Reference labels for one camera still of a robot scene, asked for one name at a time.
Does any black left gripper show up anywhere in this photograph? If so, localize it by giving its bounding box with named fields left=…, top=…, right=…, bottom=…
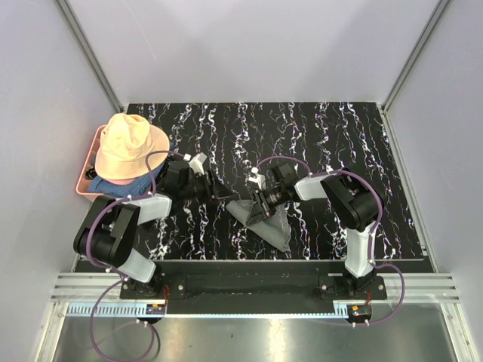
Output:
left=180, top=169, right=234, bottom=204

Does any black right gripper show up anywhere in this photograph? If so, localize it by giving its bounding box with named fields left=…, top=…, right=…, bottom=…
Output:
left=247, top=185, right=287, bottom=227

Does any grey cloth napkin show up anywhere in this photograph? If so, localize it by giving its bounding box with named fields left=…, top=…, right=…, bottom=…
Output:
left=226, top=200, right=291, bottom=253

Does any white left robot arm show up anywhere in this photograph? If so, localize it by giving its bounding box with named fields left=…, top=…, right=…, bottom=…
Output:
left=73, top=161, right=234, bottom=299

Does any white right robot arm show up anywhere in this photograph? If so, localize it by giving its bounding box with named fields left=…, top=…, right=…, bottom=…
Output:
left=245, top=164, right=384, bottom=299

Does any peach bucket hat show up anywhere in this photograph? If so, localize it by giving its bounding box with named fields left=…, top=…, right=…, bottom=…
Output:
left=94, top=113, right=171, bottom=183

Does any blue cloth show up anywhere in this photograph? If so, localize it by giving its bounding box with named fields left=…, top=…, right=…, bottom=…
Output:
left=88, top=139, right=171, bottom=198

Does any pink plastic bin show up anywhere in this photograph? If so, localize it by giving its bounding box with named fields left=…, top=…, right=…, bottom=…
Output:
left=75, top=126, right=122, bottom=204

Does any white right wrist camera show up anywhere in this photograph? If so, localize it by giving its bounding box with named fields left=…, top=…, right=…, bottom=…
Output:
left=248, top=167, right=266, bottom=190

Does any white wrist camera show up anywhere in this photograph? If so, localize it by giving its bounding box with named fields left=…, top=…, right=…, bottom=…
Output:
left=183, top=152, right=208, bottom=176
left=248, top=167, right=266, bottom=190

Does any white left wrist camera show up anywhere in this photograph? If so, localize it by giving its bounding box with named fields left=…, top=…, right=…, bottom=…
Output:
left=183, top=152, right=208, bottom=176

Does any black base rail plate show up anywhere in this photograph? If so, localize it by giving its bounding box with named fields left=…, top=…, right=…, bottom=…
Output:
left=120, top=260, right=388, bottom=316

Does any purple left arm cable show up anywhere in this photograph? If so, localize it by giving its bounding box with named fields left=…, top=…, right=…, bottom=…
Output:
left=88, top=150, right=189, bottom=358

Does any left aluminium frame post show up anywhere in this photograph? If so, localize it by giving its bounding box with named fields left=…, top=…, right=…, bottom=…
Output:
left=54, top=0, right=125, bottom=112

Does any aluminium frame post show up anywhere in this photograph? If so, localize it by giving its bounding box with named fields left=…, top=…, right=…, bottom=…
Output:
left=54, top=0, right=125, bottom=112
left=380, top=0, right=454, bottom=112

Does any right aluminium frame post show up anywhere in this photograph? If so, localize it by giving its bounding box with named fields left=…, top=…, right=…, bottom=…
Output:
left=380, top=0, right=454, bottom=112

